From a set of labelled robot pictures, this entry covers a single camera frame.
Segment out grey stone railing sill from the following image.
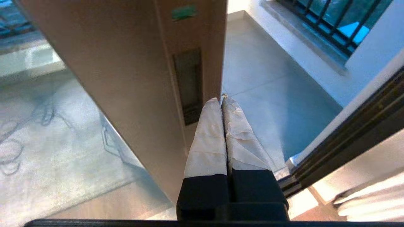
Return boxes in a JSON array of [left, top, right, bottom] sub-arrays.
[[260, 0, 348, 76], [0, 39, 67, 78]]

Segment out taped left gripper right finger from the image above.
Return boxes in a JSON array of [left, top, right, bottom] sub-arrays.
[[223, 94, 289, 206]]

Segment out brown framed sliding glass door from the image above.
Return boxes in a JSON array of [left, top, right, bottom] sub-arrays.
[[0, 0, 228, 205]]

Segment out black cable coil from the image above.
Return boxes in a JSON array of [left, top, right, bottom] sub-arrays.
[[0, 91, 76, 177]]

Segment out dark brown door jamb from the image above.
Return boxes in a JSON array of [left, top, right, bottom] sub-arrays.
[[278, 65, 404, 197]]

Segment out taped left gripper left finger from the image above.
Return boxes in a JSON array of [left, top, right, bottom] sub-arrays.
[[177, 98, 230, 221]]

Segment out cream pleated curtain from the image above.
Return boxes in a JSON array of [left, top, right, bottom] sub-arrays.
[[312, 126, 404, 221]]

